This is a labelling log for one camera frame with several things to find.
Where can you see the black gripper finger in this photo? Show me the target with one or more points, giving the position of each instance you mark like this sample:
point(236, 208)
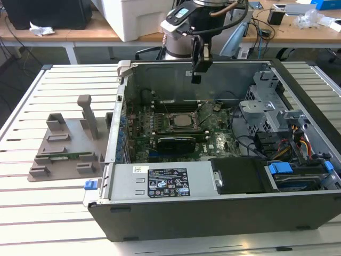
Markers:
point(196, 78)
point(207, 60)

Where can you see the silver square CPU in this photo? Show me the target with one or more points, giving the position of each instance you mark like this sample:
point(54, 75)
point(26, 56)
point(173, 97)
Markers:
point(183, 120)

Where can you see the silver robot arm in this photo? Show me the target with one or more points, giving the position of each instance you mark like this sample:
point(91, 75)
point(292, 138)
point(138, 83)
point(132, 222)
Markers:
point(175, 48)

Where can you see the black CPU socket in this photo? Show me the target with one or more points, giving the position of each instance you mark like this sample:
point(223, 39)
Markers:
point(168, 121)

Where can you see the black RAM slot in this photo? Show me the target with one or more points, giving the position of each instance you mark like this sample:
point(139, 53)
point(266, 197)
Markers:
point(175, 105)
point(181, 130)
point(202, 137)
point(181, 135)

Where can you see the round coin battery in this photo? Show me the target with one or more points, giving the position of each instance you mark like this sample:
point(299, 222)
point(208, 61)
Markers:
point(216, 108)

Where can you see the small blue card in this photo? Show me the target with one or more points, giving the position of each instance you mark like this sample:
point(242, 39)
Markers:
point(256, 4)

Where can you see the green motherboard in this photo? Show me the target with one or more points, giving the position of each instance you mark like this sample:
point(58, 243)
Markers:
point(221, 133)

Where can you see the small black device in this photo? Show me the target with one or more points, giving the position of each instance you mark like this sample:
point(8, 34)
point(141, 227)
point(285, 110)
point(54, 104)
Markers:
point(266, 32)

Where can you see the grey metal drive cage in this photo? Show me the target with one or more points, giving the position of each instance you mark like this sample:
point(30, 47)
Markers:
point(257, 105)

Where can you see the black graphics card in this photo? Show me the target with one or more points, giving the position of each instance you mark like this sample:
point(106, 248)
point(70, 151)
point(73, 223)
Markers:
point(175, 145)

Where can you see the white plastic box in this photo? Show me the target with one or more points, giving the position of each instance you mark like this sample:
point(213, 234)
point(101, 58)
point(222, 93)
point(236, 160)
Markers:
point(133, 24)

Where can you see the blue slot retainer clip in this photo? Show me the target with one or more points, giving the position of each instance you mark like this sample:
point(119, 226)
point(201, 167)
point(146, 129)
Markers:
point(123, 121)
point(120, 148)
point(122, 131)
point(119, 157)
point(121, 140)

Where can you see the white flat device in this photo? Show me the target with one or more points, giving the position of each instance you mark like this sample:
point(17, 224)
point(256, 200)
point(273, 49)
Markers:
point(301, 9)

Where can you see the black plastic shroud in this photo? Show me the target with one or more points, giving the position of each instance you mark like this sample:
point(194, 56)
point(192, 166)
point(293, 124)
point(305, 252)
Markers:
point(239, 173)

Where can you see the crumpled clear plastic bag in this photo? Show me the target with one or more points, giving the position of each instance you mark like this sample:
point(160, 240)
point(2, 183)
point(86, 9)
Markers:
point(309, 18)

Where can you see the wooden desk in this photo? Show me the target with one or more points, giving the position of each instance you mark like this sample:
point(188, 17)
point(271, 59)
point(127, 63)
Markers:
point(93, 36)

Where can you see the hard disk in blue carrier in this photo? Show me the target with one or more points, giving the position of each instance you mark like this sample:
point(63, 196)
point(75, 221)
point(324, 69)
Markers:
point(279, 168)

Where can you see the blue cardboard box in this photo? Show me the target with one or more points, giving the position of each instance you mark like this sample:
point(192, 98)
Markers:
point(327, 4)

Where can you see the grey labelled power supply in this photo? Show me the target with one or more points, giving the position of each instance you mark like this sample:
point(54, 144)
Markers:
point(125, 184)

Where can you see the small white box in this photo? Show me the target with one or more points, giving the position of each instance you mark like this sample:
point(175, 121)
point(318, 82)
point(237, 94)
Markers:
point(333, 25)

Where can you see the green RAM stick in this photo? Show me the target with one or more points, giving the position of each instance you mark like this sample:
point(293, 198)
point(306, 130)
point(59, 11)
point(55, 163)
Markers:
point(80, 154)

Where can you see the black open PC case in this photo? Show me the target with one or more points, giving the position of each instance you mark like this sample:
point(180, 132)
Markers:
point(186, 221)

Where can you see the black computer tower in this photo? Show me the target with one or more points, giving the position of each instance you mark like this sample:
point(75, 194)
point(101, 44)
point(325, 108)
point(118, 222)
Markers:
point(53, 16)

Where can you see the blue case latch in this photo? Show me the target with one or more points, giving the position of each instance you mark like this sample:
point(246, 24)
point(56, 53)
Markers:
point(90, 185)

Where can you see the blue plastic tab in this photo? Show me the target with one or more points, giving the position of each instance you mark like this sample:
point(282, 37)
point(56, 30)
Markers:
point(329, 165)

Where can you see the grey parts rack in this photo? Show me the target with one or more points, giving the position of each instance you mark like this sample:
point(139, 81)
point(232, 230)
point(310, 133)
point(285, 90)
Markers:
point(64, 170)

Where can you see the crumpled white paper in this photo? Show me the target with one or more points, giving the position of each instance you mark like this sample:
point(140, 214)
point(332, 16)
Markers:
point(40, 29)

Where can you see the small black table clip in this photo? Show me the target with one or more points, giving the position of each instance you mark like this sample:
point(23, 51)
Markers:
point(283, 249)

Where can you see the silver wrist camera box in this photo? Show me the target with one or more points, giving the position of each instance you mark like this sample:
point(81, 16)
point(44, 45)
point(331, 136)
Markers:
point(173, 25)

